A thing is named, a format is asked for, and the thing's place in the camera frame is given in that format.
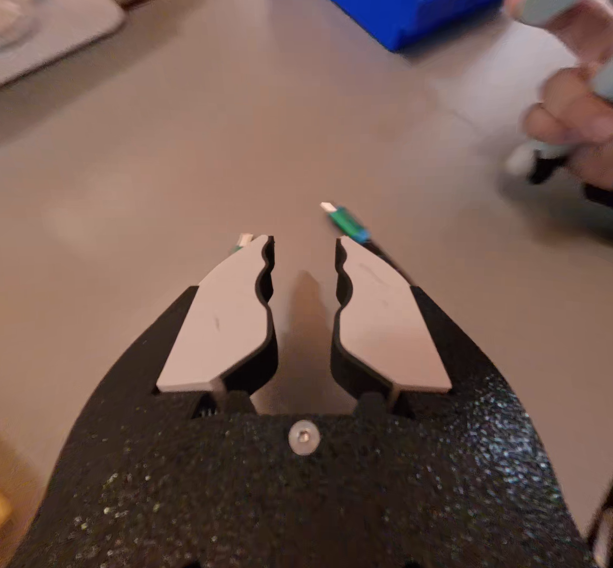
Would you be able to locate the grey desk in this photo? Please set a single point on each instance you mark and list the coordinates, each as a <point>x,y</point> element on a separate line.
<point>191,146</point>

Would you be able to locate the person's right hand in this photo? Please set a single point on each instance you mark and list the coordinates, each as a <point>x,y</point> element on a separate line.
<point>570,112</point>

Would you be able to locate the wooden document stand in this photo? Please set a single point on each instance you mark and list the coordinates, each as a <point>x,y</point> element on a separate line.
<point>62,17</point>

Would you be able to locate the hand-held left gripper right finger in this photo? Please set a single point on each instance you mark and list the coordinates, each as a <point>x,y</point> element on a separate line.
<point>388,328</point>

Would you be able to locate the blue plastic bin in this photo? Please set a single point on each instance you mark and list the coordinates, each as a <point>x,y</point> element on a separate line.
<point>383,2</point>

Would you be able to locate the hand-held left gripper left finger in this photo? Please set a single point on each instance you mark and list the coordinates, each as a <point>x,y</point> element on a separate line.
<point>220,323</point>

